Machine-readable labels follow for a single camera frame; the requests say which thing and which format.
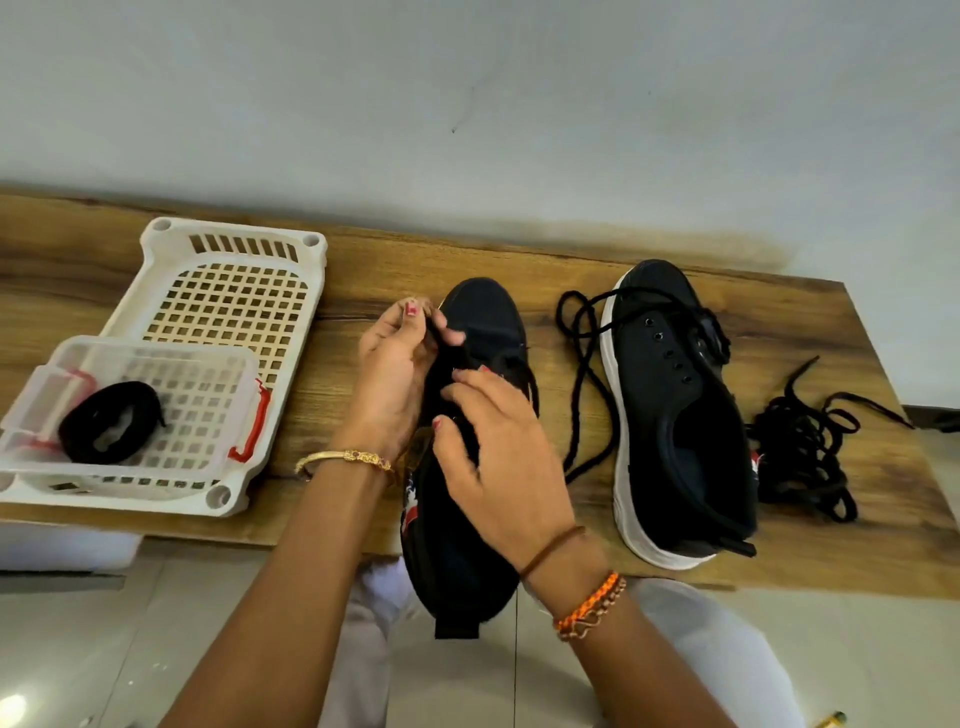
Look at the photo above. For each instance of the person's right hand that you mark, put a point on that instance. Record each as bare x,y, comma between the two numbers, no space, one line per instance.
510,473

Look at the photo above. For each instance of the person's left hand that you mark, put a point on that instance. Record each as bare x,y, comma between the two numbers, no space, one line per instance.
387,383

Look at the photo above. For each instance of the black sneaker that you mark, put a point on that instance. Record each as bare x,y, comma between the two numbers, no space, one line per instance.
683,435
458,578

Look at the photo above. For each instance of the black band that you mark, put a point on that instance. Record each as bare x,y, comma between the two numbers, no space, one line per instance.
78,435
570,323

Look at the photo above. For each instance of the person's left forearm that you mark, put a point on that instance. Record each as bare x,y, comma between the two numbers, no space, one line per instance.
278,600

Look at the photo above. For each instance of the white plastic lattice basket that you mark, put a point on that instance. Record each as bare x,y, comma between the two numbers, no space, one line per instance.
225,293

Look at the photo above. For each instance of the white box under table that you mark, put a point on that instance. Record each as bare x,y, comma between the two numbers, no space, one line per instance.
68,548

